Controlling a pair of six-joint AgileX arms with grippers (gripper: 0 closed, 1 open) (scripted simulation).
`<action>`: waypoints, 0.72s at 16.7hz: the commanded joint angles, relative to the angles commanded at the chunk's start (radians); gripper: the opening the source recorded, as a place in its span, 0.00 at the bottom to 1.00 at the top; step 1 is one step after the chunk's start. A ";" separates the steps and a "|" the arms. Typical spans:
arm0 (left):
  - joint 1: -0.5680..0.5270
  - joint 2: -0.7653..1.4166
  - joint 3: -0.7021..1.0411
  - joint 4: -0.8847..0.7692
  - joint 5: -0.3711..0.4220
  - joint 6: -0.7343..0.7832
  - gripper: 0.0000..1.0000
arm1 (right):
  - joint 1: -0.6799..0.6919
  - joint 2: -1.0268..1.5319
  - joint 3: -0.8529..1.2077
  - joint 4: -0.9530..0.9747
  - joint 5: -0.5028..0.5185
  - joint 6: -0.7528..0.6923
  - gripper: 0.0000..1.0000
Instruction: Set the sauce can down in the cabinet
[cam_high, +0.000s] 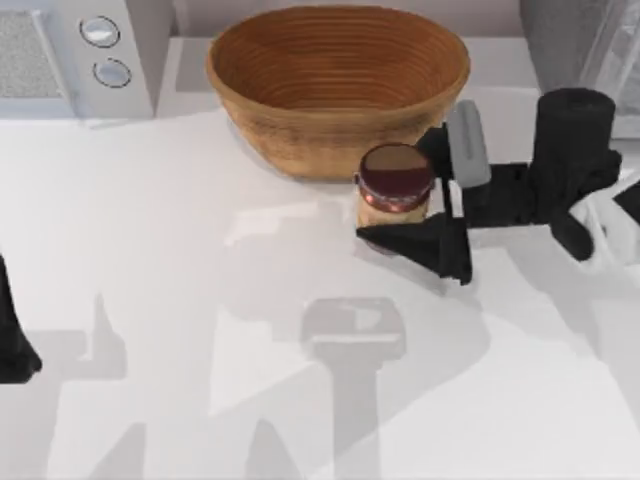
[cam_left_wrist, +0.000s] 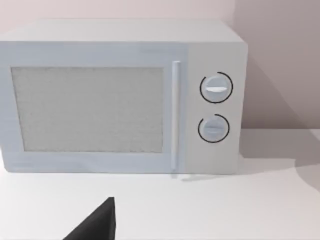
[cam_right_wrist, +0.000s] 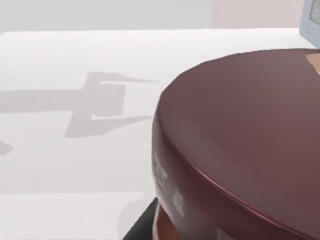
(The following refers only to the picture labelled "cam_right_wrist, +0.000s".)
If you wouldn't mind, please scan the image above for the dark red lidded jar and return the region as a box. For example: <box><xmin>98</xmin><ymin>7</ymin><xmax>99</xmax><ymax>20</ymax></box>
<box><xmin>151</xmin><ymin>48</ymin><xmax>320</xmax><ymax>240</ymax></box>

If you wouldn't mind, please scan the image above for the light blue rack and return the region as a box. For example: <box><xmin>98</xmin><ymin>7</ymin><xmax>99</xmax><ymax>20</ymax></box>
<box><xmin>299</xmin><ymin>0</ymin><xmax>320</xmax><ymax>49</ymax></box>

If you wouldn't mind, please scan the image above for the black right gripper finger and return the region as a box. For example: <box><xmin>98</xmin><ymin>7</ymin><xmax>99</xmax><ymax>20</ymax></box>
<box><xmin>121</xmin><ymin>196</ymin><xmax>159</xmax><ymax>240</ymax></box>

